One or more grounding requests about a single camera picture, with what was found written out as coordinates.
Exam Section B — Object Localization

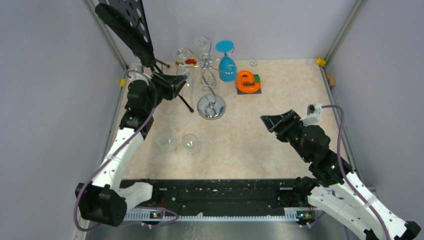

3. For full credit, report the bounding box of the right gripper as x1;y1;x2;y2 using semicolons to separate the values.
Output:
260;109;312;163

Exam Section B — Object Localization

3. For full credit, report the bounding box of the yellow corner clip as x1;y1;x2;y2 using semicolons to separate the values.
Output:
315;58;327;67

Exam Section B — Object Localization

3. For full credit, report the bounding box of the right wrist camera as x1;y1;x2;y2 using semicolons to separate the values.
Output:
300;103;323;127

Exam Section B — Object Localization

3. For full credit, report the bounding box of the clear ribbed wine glass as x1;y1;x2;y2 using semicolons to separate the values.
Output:
181;133;201;155
156;132;176;154
173;47;194;97

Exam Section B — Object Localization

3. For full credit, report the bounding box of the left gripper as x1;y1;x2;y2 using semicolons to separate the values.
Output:
145;70;188;113

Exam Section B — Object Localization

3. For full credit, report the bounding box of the red yellow toy car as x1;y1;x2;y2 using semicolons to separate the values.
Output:
175;57;197;66

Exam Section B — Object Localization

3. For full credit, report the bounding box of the small metal washer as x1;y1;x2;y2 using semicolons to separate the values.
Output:
250;60;258;67

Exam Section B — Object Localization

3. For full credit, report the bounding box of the orange toy block piece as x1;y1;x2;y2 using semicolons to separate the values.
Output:
236;70;262;93

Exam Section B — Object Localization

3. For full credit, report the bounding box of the black music stand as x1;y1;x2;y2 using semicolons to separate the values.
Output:
94;0;195;114

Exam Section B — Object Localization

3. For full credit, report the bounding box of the chrome wine glass rack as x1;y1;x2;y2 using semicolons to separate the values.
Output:
184;37;226;121

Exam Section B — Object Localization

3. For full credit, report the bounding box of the blue wine glass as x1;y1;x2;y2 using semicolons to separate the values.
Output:
215;40;237;82

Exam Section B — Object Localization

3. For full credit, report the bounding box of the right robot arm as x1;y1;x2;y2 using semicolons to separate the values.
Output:
260;104;421;240

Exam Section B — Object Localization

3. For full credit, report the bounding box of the yellow side clip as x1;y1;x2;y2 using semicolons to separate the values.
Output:
119;78;126;88

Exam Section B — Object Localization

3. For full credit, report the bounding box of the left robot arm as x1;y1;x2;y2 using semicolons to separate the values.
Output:
73;72;188;231

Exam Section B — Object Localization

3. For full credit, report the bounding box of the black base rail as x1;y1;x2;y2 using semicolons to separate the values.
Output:
141;177;317;218

